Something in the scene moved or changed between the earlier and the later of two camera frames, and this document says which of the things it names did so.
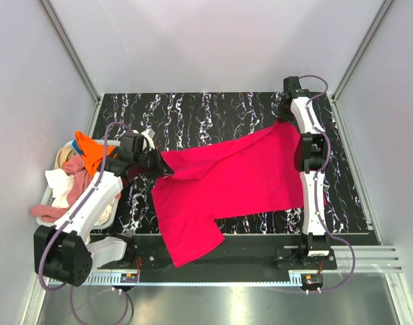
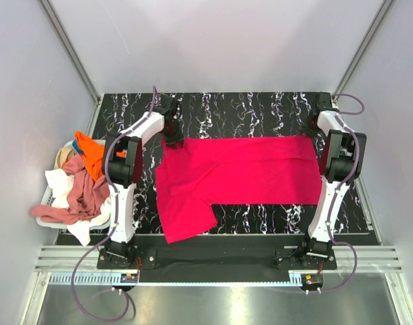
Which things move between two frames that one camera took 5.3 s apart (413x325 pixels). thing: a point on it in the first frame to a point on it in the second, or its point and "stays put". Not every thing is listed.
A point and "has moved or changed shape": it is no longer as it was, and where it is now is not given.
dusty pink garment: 78,168 stays put
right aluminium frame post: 383,10 stays put
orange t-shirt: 93,154 stays put
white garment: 62,184 stays put
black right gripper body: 284,114 to 309,128
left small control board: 128,277 stays put
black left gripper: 162,169 to 178,138
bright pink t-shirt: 257,174 has moved or changed shape
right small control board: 311,282 stays put
